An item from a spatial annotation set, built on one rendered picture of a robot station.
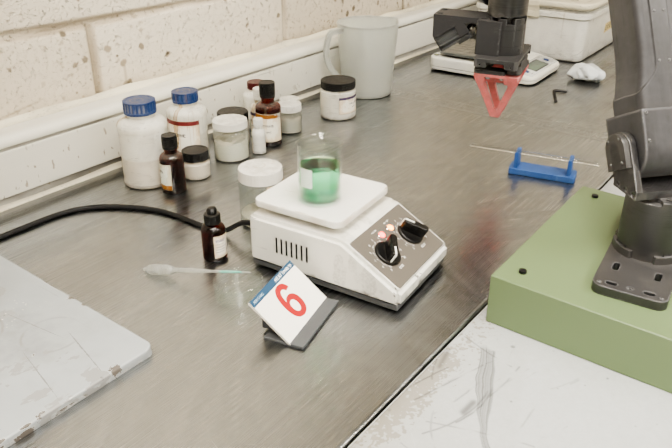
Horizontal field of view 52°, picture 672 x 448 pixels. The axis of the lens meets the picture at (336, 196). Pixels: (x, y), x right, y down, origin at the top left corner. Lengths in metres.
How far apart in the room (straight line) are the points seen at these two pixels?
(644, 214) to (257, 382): 0.42
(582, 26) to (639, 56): 1.04
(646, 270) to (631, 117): 0.15
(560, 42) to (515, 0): 0.78
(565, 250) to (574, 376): 0.15
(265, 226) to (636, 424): 0.43
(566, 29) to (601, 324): 1.19
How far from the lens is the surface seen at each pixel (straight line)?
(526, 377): 0.70
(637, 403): 0.70
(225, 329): 0.74
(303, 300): 0.75
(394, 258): 0.75
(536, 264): 0.76
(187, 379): 0.68
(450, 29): 1.08
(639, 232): 0.77
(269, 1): 1.40
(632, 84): 0.76
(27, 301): 0.83
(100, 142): 1.12
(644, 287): 0.74
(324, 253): 0.76
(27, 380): 0.71
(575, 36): 1.80
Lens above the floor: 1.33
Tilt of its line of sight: 26 degrees down
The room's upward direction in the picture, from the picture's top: straight up
